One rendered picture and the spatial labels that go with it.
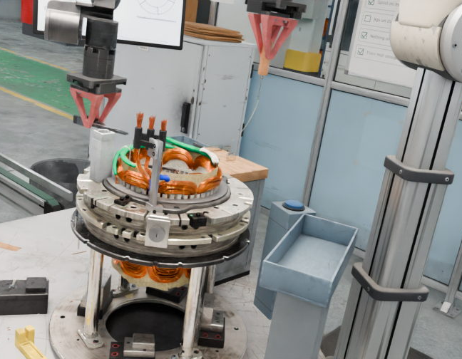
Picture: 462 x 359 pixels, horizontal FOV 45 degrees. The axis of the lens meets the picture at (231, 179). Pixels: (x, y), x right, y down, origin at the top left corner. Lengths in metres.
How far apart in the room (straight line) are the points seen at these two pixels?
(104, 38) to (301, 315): 0.60
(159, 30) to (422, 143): 1.20
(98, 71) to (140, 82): 2.54
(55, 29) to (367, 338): 0.86
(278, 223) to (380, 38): 2.15
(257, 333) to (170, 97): 2.37
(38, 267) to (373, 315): 0.76
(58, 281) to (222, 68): 2.26
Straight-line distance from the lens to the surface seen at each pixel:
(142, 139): 0.87
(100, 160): 0.98
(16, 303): 1.19
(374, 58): 3.21
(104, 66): 1.05
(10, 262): 1.40
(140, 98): 3.60
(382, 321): 1.22
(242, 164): 1.32
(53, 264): 1.39
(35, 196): 1.86
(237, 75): 3.48
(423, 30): 1.07
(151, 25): 2.05
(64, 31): 1.05
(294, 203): 1.18
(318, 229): 1.07
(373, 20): 3.23
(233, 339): 1.13
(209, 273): 1.15
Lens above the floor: 1.43
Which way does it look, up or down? 18 degrees down
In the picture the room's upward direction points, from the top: 9 degrees clockwise
